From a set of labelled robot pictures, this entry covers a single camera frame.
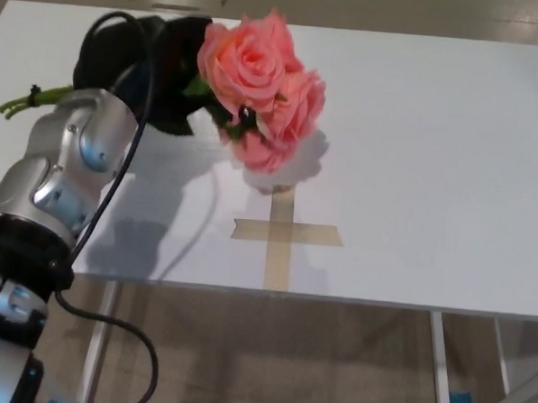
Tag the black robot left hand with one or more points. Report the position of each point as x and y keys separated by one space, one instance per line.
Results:
x=172 y=70

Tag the pink rose bouquet green stems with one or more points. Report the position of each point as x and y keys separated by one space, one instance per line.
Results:
x=258 y=61

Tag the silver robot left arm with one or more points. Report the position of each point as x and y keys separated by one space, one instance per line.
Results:
x=73 y=155

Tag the beige tape strip long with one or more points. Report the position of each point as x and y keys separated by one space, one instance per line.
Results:
x=279 y=256

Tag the beige tape strip short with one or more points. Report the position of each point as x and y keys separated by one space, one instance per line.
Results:
x=312 y=234

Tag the white table leg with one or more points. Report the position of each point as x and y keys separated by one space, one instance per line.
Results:
x=94 y=359
x=502 y=358
x=440 y=377

